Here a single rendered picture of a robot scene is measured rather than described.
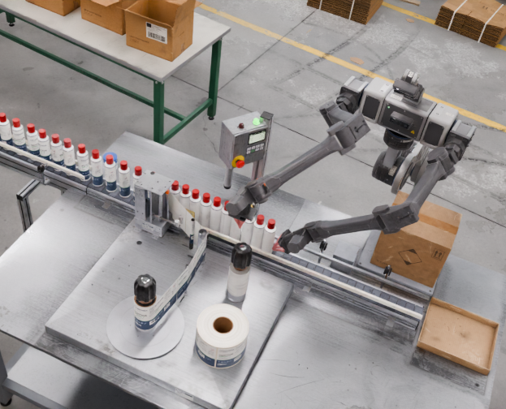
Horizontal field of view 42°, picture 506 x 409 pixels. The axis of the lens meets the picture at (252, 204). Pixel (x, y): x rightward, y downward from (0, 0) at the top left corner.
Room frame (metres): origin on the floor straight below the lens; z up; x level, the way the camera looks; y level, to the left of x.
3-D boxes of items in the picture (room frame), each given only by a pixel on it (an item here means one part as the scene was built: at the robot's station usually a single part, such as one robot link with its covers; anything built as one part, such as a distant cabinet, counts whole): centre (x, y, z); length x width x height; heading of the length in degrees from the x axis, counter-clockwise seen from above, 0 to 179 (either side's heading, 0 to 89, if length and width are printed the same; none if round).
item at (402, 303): (2.00, 0.00, 0.86); 1.65 x 0.08 x 0.04; 72
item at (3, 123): (2.40, 1.24, 0.98); 0.05 x 0.05 x 0.20
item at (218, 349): (1.44, 0.04, 0.95); 0.20 x 0.20 x 0.14
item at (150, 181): (2.03, 0.43, 1.14); 0.14 x 0.11 x 0.01; 72
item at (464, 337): (1.69, -0.95, 0.85); 0.30 x 0.26 x 0.04; 72
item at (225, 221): (2.03, 0.11, 0.98); 0.05 x 0.05 x 0.20
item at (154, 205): (2.04, 0.43, 1.01); 0.14 x 0.13 x 0.26; 72
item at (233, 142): (2.11, 0.08, 1.38); 0.17 x 0.10 x 0.19; 127
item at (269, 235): (1.96, -0.09, 0.98); 0.05 x 0.05 x 0.20
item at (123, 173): (2.19, 0.61, 0.98); 0.05 x 0.05 x 0.20
